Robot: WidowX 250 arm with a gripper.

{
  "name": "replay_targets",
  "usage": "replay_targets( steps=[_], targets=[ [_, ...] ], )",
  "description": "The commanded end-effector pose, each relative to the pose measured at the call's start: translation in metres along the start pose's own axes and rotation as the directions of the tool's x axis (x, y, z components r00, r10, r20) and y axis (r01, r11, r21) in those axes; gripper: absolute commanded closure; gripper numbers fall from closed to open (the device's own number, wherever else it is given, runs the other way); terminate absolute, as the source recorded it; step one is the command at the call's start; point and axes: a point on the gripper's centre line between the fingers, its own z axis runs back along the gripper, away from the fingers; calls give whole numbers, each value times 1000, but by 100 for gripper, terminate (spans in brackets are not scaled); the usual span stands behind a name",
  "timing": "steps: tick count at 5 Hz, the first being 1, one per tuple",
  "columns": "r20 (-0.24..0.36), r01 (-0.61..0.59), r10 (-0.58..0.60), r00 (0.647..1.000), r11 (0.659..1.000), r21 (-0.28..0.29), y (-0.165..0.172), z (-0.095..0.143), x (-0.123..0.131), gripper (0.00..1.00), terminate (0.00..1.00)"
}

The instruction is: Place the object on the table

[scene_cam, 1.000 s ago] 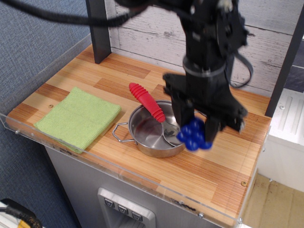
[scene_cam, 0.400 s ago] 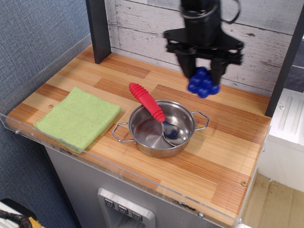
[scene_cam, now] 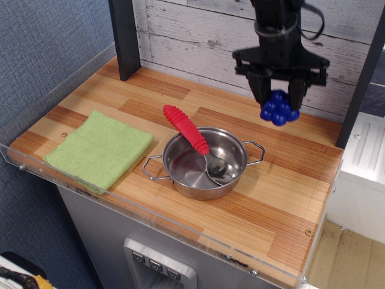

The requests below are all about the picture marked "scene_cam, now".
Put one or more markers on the yellow object at corner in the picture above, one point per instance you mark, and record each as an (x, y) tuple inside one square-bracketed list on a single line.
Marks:
[(42, 283)]

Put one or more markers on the small steel pot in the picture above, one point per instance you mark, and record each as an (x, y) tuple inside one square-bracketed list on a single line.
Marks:
[(186, 168)]

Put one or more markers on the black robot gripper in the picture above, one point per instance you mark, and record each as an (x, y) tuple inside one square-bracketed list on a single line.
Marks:
[(284, 58)]

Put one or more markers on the grey toy fridge cabinet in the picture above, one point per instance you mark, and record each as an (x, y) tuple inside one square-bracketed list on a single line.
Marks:
[(103, 230)]

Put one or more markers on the silver dispenser button panel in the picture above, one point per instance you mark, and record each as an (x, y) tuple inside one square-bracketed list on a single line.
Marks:
[(153, 269)]

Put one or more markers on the white ridged side unit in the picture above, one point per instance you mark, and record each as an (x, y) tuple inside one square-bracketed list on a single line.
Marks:
[(356, 200)]

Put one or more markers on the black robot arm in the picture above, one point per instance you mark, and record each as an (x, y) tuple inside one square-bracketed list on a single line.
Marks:
[(275, 18)]

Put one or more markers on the red handled metal spoon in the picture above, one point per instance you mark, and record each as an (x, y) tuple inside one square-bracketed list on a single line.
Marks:
[(219, 170)]

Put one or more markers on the dark left frame post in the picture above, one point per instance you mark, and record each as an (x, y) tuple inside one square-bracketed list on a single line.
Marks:
[(125, 36)]

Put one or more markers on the green folded cloth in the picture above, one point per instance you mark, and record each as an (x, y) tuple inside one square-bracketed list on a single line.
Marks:
[(99, 151)]

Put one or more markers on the blue toy grape bunch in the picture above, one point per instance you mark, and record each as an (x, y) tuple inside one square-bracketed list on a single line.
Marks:
[(277, 109)]

